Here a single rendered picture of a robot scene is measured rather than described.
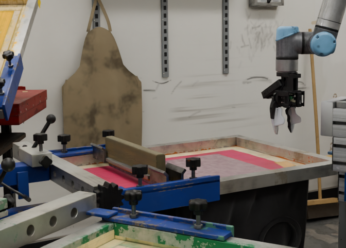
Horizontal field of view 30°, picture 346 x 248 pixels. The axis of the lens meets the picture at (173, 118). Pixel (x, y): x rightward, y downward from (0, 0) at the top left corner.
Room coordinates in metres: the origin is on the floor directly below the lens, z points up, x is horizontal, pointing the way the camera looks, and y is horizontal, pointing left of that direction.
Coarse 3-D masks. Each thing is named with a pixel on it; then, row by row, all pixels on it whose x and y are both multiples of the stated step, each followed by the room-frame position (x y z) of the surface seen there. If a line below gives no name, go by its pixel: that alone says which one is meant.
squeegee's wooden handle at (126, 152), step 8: (112, 136) 2.06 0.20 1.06; (112, 144) 2.02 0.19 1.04; (120, 144) 1.96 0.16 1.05; (128, 144) 1.92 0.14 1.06; (136, 144) 1.91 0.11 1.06; (112, 152) 2.02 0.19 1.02; (120, 152) 1.96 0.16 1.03; (128, 152) 1.91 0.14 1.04; (136, 152) 1.86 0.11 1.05; (144, 152) 1.82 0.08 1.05; (152, 152) 1.79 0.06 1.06; (120, 160) 1.96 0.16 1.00; (128, 160) 1.91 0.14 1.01; (136, 160) 1.86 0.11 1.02; (144, 160) 1.82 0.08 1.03; (152, 160) 1.78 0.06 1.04; (160, 160) 1.76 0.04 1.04; (160, 168) 1.76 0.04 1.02
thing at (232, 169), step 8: (264, 160) 2.15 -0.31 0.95; (208, 168) 2.04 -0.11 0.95; (216, 168) 2.04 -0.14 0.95; (224, 168) 2.04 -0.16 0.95; (232, 168) 2.03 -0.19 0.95; (240, 168) 2.03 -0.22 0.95; (248, 168) 2.03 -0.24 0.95; (256, 168) 2.03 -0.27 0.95; (264, 168) 2.03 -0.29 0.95; (272, 168) 2.03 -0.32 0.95; (184, 176) 1.93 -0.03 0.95; (200, 176) 1.93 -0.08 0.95; (224, 176) 1.92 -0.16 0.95; (120, 184) 1.85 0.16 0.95; (128, 184) 1.85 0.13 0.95; (136, 184) 1.84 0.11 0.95; (144, 184) 1.84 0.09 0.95
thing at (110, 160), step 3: (108, 159) 2.01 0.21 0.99; (111, 159) 2.01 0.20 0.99; (111, 162) 1.99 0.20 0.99; (114, 162) 1.97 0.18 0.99; (117, 162) 1.96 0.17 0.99; (120, 162) 1.96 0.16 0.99; (117, 165) 1.95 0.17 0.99; (120, 165) 1.93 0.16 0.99; (123, 165) 1.92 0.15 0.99; (126, 165) 1.92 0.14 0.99; (123, 168) 1.92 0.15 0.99; (126, 168) 1.90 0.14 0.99; (129, 168) 1.88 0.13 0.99; (129, 171) 1.88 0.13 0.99; (147, 174) 1.80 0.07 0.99; (144, 177) 1.79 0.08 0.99; (147, 177) 1.78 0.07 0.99
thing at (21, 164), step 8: (0, 168) 1.70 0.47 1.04; (16, 168) 1.71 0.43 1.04; (24, 168) 1.72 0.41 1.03; (32, 168) 1.73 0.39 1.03; (40, 168) 1.74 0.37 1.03; (48, 168) 1.76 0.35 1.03; (8, 176) 1.70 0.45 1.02; (16, 176) 1.71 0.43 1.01; (32, 176) 1.73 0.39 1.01; (40, 176) 1.74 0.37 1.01; (48, 176) 1.76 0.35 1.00; (8, 184) 1.70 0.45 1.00; (16, 184) 1.71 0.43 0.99
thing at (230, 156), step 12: (180, 156) 2.23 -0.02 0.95; (192, 156) 2.23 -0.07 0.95; (204, 156) 2.23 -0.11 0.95; (216, 156) 2.22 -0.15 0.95; (228, 156) 2.22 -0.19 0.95; (240, 156) 2.22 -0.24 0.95; (252, 156) 2.22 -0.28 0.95; (96, 168) 2.06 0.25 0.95; (108, 168) 2.06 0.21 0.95; (108, 180) 1.89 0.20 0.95
